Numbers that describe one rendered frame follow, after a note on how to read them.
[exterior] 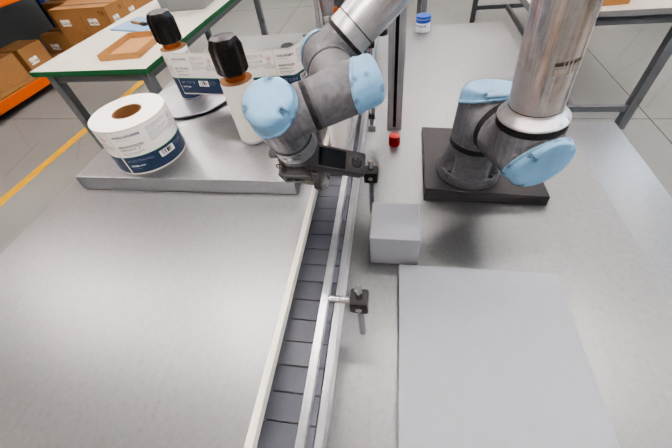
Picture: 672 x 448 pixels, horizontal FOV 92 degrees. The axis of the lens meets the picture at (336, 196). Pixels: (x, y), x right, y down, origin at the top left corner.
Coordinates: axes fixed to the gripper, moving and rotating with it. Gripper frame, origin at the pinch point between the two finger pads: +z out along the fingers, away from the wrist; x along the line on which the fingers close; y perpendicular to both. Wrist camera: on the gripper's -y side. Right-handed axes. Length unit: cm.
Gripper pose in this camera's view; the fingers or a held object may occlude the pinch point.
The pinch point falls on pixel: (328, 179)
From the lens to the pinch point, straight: 75.4
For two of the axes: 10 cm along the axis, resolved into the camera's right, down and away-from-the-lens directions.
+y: -9.9, -0.2, 1.6
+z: 1.5, 2.5, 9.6
